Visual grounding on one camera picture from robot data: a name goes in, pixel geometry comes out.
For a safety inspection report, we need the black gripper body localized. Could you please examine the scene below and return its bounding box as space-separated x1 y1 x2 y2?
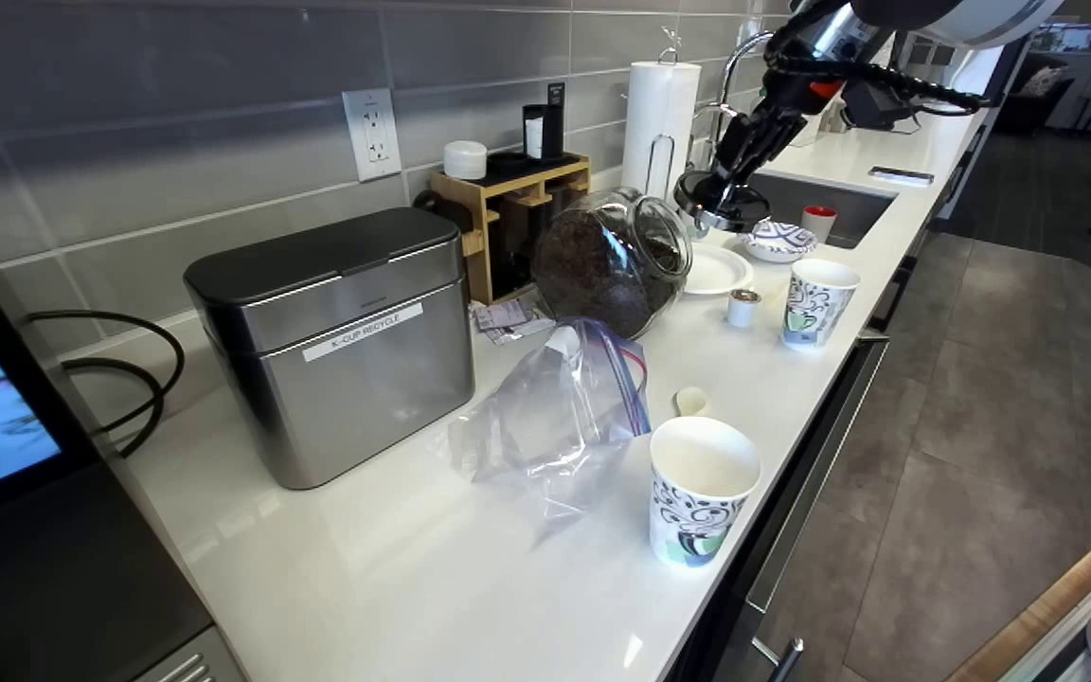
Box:
707 71 846 182

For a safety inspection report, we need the glass coffee jar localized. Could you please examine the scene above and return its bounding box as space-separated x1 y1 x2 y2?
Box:
528 186 696 342

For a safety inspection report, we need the white bowl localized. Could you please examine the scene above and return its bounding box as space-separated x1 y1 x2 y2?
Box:
733 217 817 269

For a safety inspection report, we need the chrome faucet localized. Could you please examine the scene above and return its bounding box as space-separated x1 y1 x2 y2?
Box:
707 30 784 165

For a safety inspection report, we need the small red-topped white cup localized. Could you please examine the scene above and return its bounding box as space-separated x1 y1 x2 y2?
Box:
798 202 840 246

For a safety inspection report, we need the white plate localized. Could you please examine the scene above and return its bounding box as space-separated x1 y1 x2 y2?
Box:
674 243 759 302

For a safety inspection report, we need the white paper towel roll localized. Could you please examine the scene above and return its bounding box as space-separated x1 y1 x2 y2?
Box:
620 57 704 202

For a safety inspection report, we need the dark sink basin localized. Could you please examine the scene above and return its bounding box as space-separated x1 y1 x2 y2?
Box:
747 171 896 251

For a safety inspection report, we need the small white pod cup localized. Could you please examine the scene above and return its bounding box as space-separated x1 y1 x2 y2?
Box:
722 285 764 332

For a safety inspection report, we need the patterned paper cup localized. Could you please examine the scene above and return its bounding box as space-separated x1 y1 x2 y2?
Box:
780 258 864 356
643 412 764 567

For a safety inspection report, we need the black flat object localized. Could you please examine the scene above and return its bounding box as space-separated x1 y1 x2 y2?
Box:
869 164 941 186

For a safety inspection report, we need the black canister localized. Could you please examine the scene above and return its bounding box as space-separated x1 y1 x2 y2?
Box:
518 104 548 164

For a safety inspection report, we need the wooden countertop organizer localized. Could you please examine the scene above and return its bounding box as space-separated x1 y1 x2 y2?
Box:
423 148 597 308

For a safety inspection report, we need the white printed packet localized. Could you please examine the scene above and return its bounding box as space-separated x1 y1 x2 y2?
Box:
467 292 542 342

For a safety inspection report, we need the small white container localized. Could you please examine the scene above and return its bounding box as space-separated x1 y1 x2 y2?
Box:
439 136 494 182

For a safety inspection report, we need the clear zip bag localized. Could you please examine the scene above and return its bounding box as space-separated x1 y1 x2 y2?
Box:
446 313 656 533

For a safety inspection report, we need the dark lower cabinet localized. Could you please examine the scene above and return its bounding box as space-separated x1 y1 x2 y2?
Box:
672 251 910 682

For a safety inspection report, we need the stainless steel lidded bin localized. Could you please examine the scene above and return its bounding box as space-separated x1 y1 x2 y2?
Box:
182 206 478 491

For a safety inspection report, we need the wooden board edge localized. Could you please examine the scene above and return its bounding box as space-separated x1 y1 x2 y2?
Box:
947 496 1091 682

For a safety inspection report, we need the black monitor screen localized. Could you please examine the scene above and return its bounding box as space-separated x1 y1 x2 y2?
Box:
0 202 247 682

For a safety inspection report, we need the white wall outlet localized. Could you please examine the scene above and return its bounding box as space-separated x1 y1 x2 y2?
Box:
336 83 406 186

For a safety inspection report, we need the metal cabinet handle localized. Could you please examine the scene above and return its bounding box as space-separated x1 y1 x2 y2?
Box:
747 633 812 682

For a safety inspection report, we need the black power cable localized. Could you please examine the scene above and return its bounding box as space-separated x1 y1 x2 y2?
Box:
17 308 190 464

